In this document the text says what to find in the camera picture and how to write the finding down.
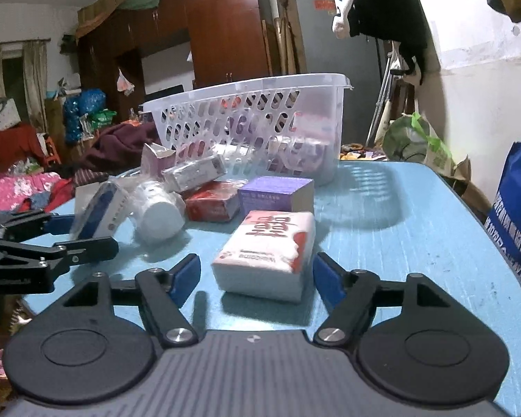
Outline maroon clothes pile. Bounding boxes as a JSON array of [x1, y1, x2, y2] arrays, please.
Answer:
[[82, 122, 161, 174]]

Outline red box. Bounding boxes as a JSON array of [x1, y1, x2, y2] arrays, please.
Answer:
[[184, 181, 239, 222]]

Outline wooden planks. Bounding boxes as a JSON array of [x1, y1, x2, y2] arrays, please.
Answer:
[[263, 0, 305, 80]]

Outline pink white box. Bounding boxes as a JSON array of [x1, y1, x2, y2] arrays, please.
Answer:
[[293, 112, 336, 140]]

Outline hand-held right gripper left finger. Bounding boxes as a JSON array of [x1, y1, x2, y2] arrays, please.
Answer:
[[48, 254, 201, 349]]

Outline small pink plastic bag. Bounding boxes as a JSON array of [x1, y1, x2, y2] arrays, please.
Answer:
[[116, 69, 135, 94]]

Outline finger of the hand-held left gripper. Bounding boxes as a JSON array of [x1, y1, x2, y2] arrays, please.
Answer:
[[0, 210, 76, 240], [0, 237, 119, 294]]

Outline beige curtain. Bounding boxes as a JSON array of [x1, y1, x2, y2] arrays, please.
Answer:
[[0, 41, 48, 133]]

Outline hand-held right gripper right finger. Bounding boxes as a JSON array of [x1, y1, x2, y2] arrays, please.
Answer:
[[313, 252, 465, 347]]

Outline red plastic stool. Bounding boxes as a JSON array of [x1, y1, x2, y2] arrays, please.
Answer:
[[41, 137, 61, 166]]

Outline white black hanging jacket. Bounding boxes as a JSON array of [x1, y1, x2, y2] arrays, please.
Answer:
[[332, 0, 430, 85]]

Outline white box dark triangle pattern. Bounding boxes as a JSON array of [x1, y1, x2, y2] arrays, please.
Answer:
[[162, 156, 226, 193]]

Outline green white sack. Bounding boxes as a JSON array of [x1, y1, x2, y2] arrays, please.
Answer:
[[382, 113, 454, 174]]

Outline pink floral blanket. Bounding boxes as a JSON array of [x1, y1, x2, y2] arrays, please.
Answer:
[[0, 171, 61, 213]]

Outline white bottle in clear bag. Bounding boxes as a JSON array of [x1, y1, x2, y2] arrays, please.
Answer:
[[132, 180, 187, 244]]

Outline blue tote bag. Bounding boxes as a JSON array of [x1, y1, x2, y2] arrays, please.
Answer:
[[484, 141, 521, 296]]

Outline brown wooden wardrobe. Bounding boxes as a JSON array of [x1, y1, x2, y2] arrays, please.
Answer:
[[76, 0, 272, 109]]

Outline blue white box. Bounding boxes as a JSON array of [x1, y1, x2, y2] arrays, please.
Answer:
[[72, 181, 129, 240]]

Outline blue plastic bag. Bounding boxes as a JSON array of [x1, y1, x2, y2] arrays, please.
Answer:
[[63, 89, 107, 144]]

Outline white plastic basket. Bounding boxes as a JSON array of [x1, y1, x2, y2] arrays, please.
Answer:
[[142, 73, 354, 187]]

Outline purple cardboard box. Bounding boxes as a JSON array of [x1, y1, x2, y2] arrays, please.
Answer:
[[238, 176, 315, 217]]

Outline brown cardboard box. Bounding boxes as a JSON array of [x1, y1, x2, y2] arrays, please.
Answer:
[[77, 0, 126, 27]]

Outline metal crutches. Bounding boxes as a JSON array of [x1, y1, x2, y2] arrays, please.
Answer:
[[367, 52, 400, 144]]

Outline grey metal door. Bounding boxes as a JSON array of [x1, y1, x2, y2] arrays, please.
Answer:
[[293, 0, 385, 109]]

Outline pink white tissue pack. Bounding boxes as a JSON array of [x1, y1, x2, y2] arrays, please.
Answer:
[[211, 211, 316, 304]]

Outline pink open box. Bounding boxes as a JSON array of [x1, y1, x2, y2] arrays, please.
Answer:
[[141, 142, 176, 179]]

